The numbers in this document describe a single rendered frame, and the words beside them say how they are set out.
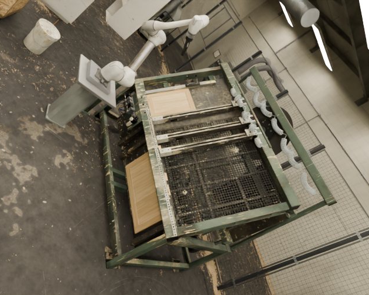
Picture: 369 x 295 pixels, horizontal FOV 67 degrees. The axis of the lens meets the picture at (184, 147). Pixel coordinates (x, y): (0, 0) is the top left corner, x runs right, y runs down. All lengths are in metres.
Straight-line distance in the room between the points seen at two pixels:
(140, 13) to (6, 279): 5.78
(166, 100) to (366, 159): 5.32
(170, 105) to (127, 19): 3.80
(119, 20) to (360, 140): 6.29
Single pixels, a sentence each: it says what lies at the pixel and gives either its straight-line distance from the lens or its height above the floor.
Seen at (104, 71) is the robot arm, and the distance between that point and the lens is 3.19.
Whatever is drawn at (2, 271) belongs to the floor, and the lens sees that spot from 2.62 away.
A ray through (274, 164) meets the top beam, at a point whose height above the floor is 1.87.
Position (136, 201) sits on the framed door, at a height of 0.34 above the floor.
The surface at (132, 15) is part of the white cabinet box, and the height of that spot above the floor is 0.55.
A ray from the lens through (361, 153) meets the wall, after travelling 7.73.
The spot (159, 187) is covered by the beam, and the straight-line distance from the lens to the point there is 2.86.
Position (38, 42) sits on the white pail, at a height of 0.18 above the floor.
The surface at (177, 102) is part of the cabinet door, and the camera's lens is 3.61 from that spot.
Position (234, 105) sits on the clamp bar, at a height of 1.77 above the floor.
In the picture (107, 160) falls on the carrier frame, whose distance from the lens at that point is 3.62.
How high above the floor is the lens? 2.24
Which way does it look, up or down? 21 degrees down
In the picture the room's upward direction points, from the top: 58 degrees clockwise
